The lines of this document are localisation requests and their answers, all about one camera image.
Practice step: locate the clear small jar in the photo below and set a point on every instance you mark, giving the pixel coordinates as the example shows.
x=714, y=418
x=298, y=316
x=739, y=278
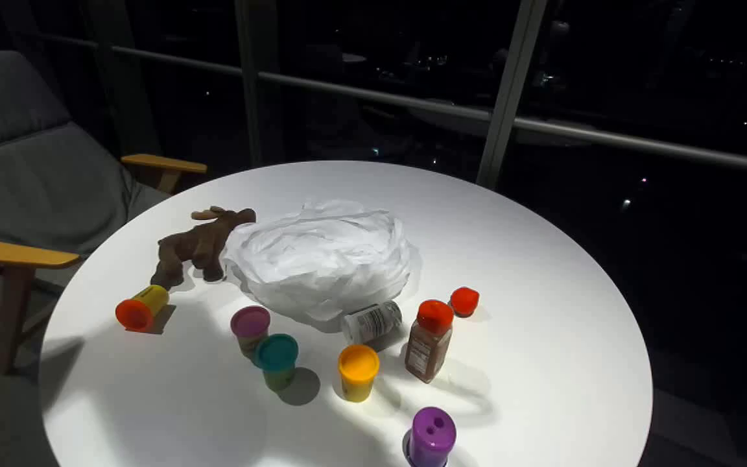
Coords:
x=373, y=323

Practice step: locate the small red round toy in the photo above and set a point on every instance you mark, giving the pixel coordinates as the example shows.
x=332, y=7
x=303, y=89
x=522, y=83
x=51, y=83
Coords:
x=464, y=302

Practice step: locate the spice bottle with orange cap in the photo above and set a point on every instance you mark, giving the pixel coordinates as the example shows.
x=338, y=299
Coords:
x=429, y=347

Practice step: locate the white plastic bag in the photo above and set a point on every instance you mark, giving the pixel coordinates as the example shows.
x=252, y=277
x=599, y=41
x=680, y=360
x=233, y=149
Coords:
x=321, y=262

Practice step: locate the grey window railing bar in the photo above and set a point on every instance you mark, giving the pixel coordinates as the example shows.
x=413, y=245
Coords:
x=408, y=102

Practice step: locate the tub with magenta lid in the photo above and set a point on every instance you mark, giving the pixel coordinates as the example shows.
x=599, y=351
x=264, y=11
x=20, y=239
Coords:
x=249, y=325

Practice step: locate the tub with teal lid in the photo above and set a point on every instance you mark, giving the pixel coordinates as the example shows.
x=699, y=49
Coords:
x=278, y=355

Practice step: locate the brown moose plush toy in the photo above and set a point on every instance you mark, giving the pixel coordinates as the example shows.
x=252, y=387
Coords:
x=194, y=245

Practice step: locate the purple container with holed lid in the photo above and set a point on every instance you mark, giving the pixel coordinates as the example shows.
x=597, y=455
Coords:
x=430, y=433

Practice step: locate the yellow tub with orange lid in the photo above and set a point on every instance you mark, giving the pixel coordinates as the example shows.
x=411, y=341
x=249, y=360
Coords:
x=141, y=312

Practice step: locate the grey armchair with wooden armrests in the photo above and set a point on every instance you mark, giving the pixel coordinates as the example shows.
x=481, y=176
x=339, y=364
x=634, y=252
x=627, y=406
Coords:
x=37, y=182

